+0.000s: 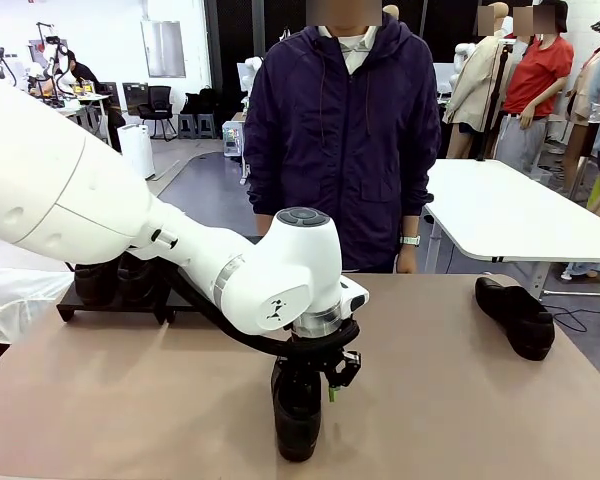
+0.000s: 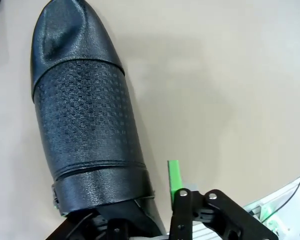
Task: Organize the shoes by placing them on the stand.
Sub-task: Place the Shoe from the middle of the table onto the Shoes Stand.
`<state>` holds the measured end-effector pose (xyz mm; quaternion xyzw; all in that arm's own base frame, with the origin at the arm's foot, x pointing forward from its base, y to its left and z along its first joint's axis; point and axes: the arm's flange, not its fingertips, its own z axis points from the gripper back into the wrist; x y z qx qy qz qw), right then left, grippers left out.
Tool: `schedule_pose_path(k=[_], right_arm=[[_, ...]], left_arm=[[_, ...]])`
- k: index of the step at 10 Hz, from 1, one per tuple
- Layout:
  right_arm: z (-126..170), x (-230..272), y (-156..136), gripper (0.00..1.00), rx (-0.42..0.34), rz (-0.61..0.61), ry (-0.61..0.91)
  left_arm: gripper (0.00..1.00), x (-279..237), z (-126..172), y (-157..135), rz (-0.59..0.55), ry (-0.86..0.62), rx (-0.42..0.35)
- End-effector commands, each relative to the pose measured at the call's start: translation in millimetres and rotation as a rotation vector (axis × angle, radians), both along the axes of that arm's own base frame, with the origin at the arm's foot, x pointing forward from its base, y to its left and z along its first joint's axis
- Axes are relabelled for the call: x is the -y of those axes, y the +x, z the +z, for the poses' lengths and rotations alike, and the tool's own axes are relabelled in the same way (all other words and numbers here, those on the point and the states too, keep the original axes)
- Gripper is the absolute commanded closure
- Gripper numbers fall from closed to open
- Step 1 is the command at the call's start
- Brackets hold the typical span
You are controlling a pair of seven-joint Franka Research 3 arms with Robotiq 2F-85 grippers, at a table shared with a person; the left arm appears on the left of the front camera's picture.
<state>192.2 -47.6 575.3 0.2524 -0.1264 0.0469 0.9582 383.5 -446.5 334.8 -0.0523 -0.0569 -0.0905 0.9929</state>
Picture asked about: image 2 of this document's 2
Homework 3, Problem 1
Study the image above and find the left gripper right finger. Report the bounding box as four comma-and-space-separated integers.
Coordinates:
166, 159, 279, 240

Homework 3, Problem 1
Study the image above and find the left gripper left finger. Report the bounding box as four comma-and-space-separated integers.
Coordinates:
44, 212, 130, 240

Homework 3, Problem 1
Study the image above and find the black textured zipper ankle shoe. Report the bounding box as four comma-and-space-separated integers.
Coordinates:
29, 0, 168, 232

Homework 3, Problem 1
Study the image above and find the aluminium frame rail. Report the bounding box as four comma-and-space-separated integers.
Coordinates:
241, 169, 300, 240

